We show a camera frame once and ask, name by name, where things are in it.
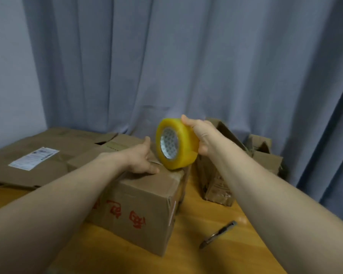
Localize person's left hand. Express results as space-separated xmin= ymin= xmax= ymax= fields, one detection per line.
xmin=123 ymin=136 xmax=160 ymax=175

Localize person's right hand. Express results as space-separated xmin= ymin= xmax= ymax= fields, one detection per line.
xmin=181 ymin=115 xmax=218 ymax=156

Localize yellow packing tape roll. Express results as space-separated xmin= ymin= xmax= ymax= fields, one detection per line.
xmin=155 ymin=118 xmax=200 ymax=170

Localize cardboard box with red print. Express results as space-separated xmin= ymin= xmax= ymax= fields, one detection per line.
xmin=67 ymin=133 xmax=191 ymax=256

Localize person's left forearm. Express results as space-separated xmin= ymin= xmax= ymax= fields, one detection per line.
xmin=0 ymin=152 xmax=130 ymax=274

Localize person's right forearm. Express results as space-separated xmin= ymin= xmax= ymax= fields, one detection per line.
xmin=207 ymin=134 xmax=343 ymax=274

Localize blue-grey curtain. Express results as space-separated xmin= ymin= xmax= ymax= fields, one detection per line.
xmin=21 ymin=0 xmax=343 ymax=227

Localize crumpled open cardboard box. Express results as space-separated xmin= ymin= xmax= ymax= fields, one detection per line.
xmin=195 ymin=118 xmax=284 ymax=207

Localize flattened cardboard box with label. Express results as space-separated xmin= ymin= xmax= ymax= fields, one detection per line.
xmin=0 ymin=128 xmax=119 ymax=190

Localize grey utility knife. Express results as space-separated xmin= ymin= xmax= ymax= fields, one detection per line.
xmin=199 ymin=221 xmax=238 ymax=249

